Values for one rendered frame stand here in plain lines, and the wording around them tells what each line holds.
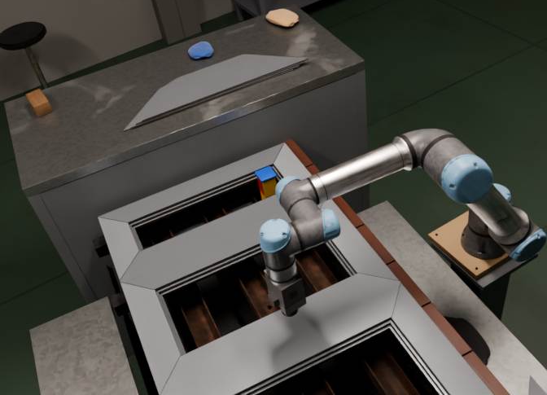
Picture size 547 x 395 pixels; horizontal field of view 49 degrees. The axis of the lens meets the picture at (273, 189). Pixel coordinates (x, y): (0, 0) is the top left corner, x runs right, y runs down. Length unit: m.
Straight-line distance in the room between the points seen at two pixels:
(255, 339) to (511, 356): 0.73
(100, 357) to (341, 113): 1.26
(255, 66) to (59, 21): 2.69
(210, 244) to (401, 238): 0.66
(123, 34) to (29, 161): 2.87
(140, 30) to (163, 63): 2.49
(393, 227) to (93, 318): 1.06
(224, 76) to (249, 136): 0.25
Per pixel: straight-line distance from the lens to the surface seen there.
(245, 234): 1.96
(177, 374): 1.70
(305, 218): 1.42
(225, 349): 1.71
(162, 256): 1.98
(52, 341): 2.04
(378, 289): 1.77
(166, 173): 2.21
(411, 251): 2.09
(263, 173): 2.11
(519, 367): 1.87
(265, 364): 1.66
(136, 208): 2.18
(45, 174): 2.14
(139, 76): 2.50
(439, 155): 1.54
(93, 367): 1.93
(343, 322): 1.71
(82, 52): 4.94
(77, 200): 2.19
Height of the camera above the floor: 2.26
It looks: 42 degrees down
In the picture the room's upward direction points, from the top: 10 degrees counter-clockwise
